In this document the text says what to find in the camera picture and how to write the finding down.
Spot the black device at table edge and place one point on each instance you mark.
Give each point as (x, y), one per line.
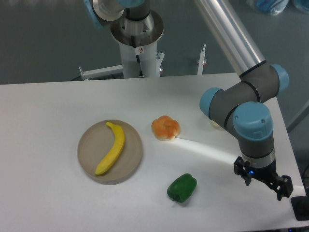
(300, 205)

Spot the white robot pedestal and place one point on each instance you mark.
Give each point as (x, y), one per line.
(138, 45)

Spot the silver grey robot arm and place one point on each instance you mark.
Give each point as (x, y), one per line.
(240, 110)

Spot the yellow banana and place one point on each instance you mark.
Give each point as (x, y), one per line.
(112, 156)

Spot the white upright bracket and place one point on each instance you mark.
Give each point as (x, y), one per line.
(201, 61)

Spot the blue plastic bag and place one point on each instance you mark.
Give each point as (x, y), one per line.
(268, 7)

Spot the white metal frame bracket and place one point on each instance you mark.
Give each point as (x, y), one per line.
(102, 72)

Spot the orange knotted bread roll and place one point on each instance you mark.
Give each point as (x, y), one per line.
(165, 128)

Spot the beige round plate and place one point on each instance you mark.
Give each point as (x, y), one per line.
(97, 141)

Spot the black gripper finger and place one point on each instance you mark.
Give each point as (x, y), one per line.
(282, 185)
(244, 170)

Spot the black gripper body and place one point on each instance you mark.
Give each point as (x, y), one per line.
(263, 170)

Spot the green bell pepper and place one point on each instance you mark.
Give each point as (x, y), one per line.
(182, 188)

